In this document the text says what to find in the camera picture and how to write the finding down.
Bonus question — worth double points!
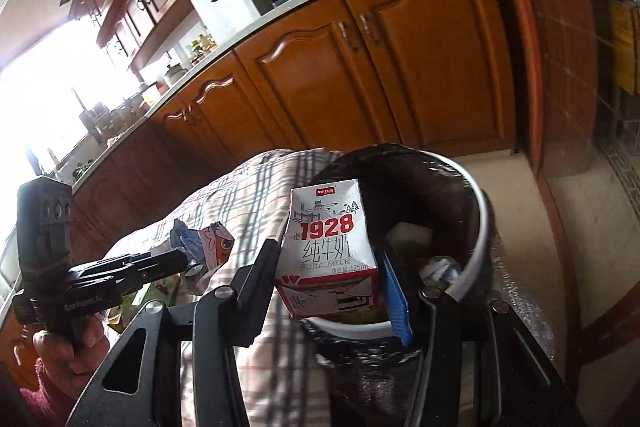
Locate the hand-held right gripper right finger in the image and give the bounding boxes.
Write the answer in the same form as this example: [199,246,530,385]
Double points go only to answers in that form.
[380,246,587,427]

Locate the yellow bag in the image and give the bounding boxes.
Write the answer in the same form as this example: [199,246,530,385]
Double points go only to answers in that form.
[610,2,640,95]

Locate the person's left hand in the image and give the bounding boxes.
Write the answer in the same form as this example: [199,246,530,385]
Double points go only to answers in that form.
[32,313,111,375]

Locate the wooden door frame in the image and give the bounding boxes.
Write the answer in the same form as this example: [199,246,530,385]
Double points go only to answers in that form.
[480,0,601,188]

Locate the plaid tablecloth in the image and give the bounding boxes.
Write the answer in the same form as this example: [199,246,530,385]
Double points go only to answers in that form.
[107,148,346,427]

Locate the white bin with black bag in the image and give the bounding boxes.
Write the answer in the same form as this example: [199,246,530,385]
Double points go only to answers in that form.
[297,144,556,427]

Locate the person's left forearm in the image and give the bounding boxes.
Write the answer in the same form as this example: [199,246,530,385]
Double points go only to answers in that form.
[17,357,93,427]

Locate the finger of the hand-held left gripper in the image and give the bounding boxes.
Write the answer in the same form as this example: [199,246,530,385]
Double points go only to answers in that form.
[125,262,207,295]
[72,248,190,286]

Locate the wooden lower cabinets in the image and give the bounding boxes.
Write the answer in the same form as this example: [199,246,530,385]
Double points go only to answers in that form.
[0,0,518,268]

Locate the wooden chair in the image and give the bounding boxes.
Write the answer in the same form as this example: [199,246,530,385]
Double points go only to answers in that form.
[580,287,640,378]

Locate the white kitchen countertop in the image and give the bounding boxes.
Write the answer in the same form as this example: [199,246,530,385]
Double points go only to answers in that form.
[50,0,488,188]

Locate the white and blue paper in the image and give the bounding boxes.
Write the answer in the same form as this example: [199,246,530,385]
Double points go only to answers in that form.
[420,257,463,293]

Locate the red and white milk carton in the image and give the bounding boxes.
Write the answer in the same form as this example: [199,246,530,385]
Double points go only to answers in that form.
[274,178,380,320]

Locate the kitchen window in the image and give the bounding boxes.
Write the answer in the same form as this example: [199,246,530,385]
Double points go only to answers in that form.
[0,22,151,208]

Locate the printed paper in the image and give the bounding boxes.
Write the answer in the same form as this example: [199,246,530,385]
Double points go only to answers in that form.
[170,219,236,295]

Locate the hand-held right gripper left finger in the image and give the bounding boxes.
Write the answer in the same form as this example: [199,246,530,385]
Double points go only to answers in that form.
[65,237,282,427]

